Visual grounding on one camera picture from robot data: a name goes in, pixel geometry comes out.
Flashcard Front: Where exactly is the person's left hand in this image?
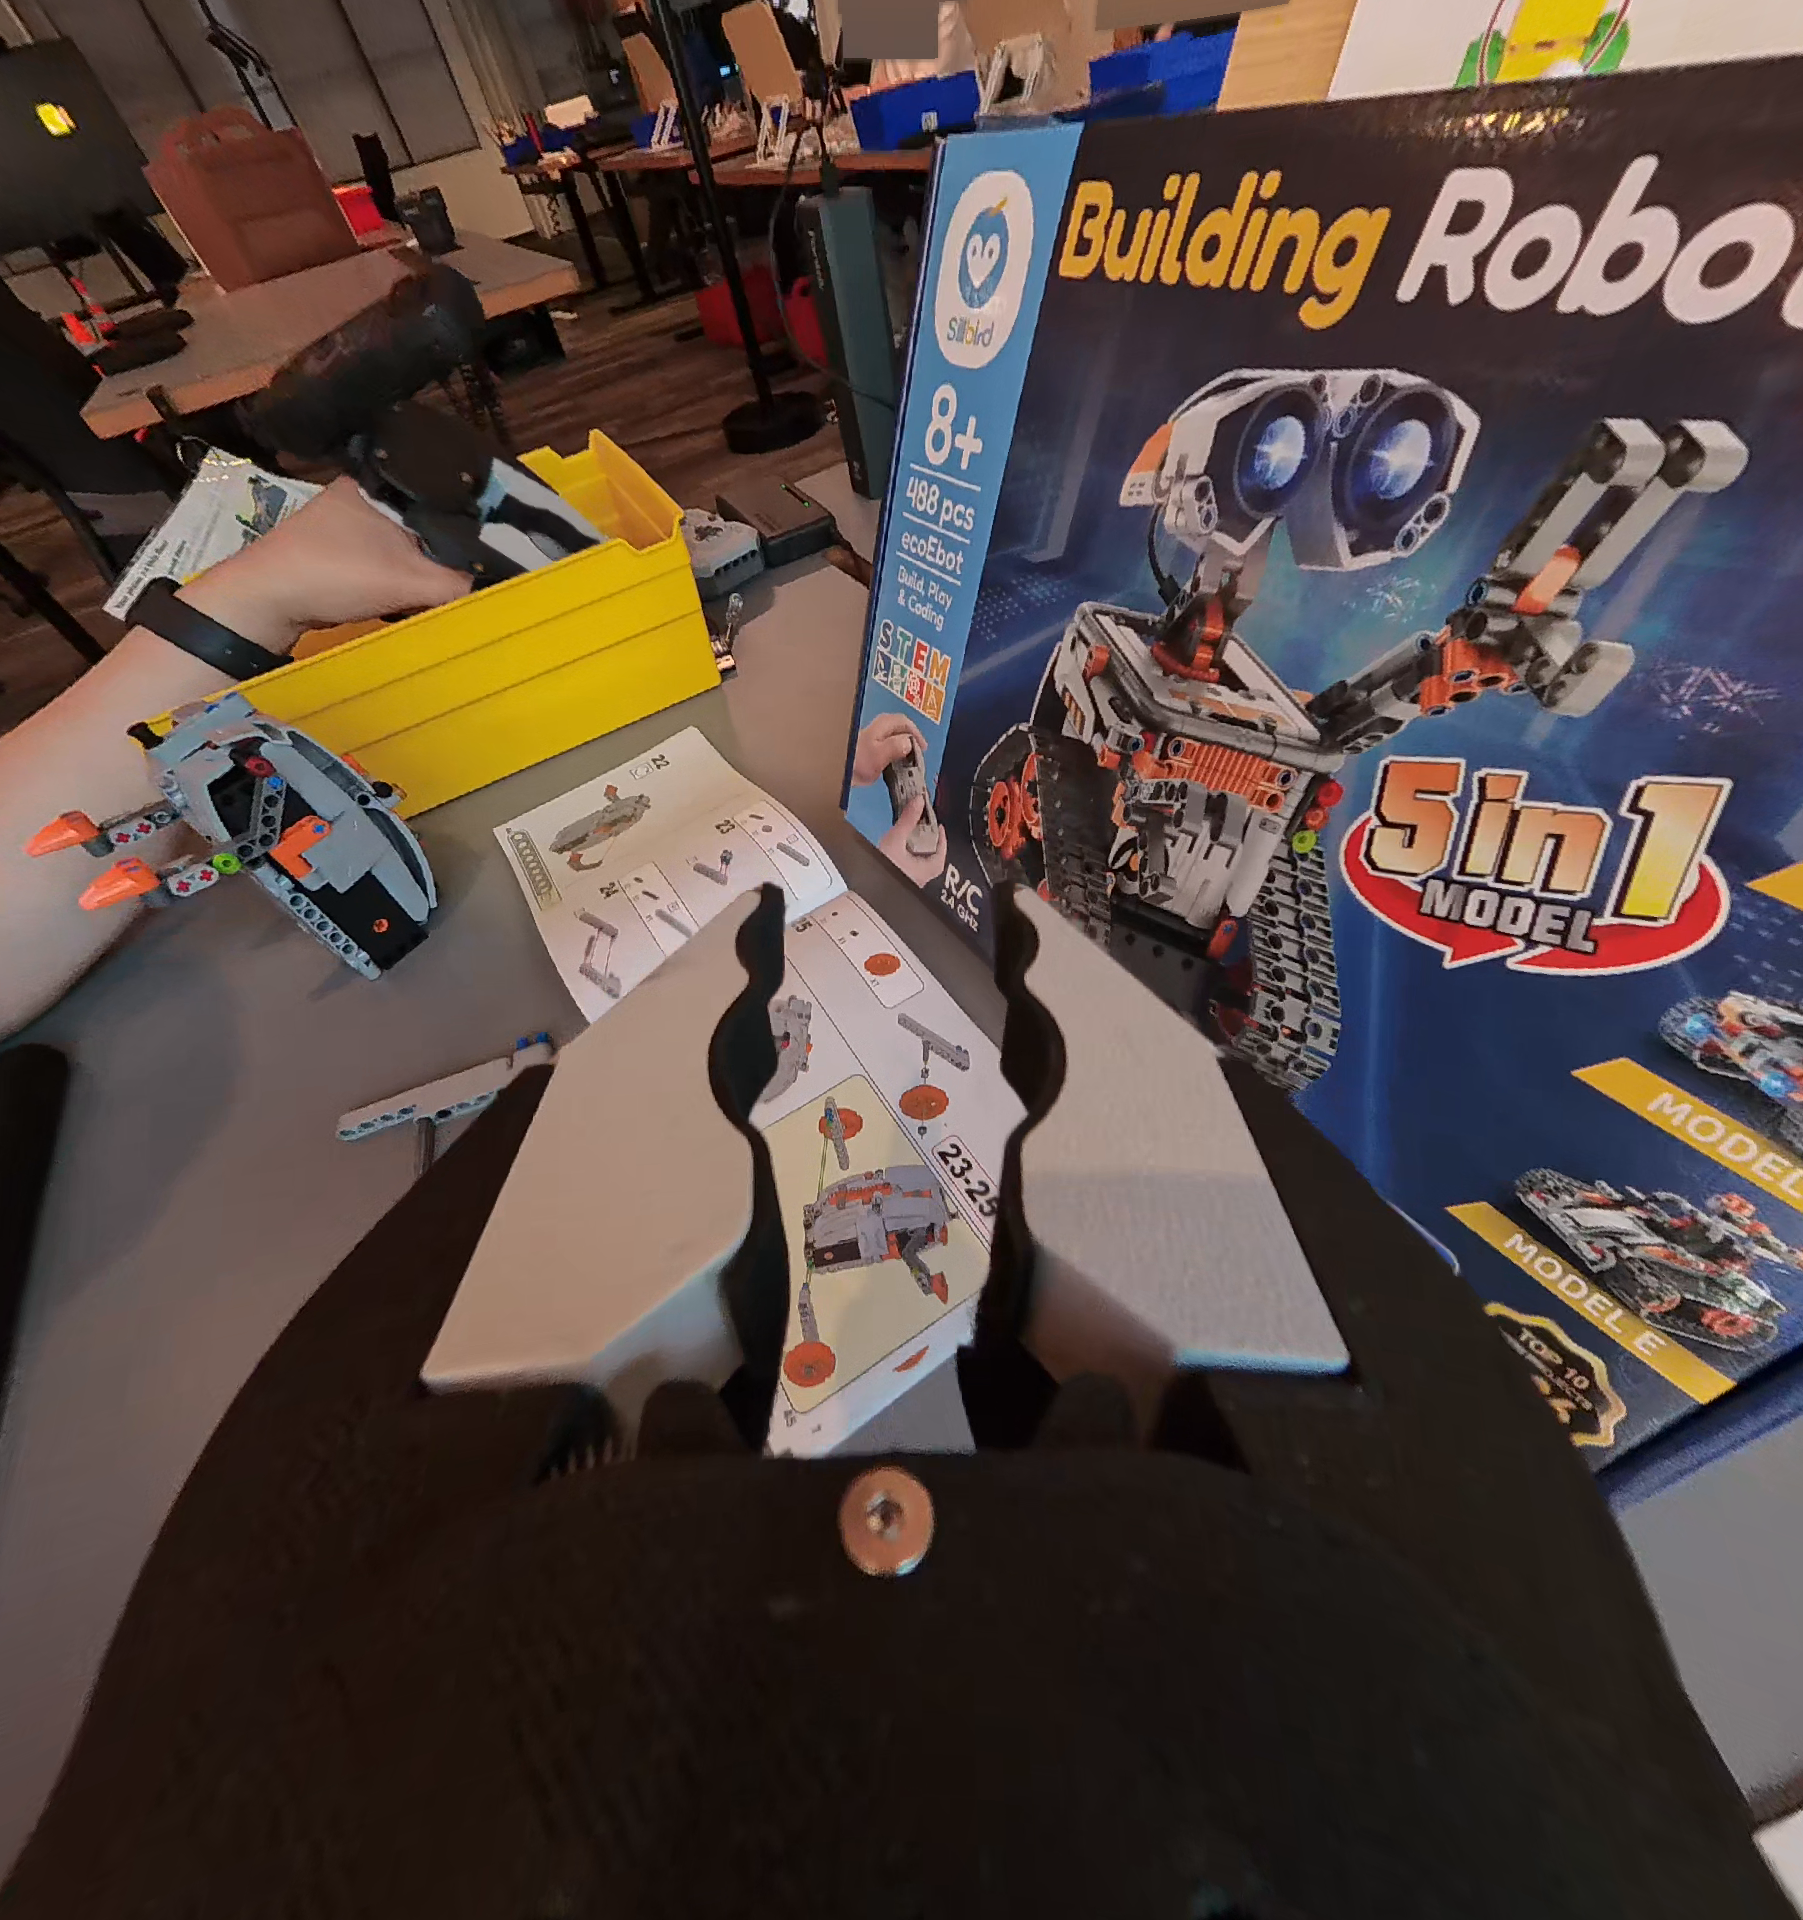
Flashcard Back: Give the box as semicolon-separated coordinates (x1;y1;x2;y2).
183;477;474;661

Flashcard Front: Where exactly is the person's left forearm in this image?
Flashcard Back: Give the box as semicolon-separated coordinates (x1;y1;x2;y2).
0;630;266;1067

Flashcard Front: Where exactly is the dark flat box device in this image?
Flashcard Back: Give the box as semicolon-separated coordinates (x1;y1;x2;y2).
719;472;845;569

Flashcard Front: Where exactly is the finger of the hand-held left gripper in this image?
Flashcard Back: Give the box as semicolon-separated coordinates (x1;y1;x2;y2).
481;506;612;582
474;457;603;530

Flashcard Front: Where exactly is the black monitor screen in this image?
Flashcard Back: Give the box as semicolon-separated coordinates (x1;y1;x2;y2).
0;35;162;256

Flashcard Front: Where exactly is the black pole stand round base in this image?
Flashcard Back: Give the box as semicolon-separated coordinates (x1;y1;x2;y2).
648;0;830;457

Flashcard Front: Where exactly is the grey beam with blue pins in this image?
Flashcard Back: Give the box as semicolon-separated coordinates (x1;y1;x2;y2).
333;1033;557;1177

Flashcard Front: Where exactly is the long grey table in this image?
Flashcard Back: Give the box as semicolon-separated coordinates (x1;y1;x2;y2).
77;223;582;444

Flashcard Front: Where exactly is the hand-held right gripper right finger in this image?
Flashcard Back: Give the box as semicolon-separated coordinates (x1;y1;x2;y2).
956;884;1356;1454

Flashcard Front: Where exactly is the blue robot kit box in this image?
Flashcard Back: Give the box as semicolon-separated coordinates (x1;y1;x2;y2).
840;50;1803;1504

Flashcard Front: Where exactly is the grey orange brick model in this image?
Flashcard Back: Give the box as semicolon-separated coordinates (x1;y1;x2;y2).
24;688;441;982

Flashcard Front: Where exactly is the yellow plastic bin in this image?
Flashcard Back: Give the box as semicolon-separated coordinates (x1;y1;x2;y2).
144;429;724;821

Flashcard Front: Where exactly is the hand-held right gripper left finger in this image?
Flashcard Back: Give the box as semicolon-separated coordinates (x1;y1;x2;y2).
418;884;791;1457

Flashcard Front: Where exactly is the open instruction booklet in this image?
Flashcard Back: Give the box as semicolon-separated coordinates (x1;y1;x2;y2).
493;727;1031;1457

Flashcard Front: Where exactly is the printed white instruction sheet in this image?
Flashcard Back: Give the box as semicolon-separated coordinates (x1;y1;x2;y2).
1329;0;1803;105

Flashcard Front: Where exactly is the grey battery module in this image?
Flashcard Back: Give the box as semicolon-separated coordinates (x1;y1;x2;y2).
679;506;770;593

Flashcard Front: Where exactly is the printed paper leaflet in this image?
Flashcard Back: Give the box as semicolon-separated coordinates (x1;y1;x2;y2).
105;451;325;617

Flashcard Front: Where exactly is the blue storage bin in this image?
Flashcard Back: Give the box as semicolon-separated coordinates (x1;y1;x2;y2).
1089;28;1241;123
851;67;988;152

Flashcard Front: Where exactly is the black wristband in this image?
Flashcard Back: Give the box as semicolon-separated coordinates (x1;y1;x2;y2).
122;578;296;682

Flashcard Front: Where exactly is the dark teal flat box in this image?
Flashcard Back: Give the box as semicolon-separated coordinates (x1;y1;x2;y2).
801;178;904;503

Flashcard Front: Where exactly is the brown cardboard box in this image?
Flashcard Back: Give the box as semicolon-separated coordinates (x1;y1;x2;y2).
144;105;365;289

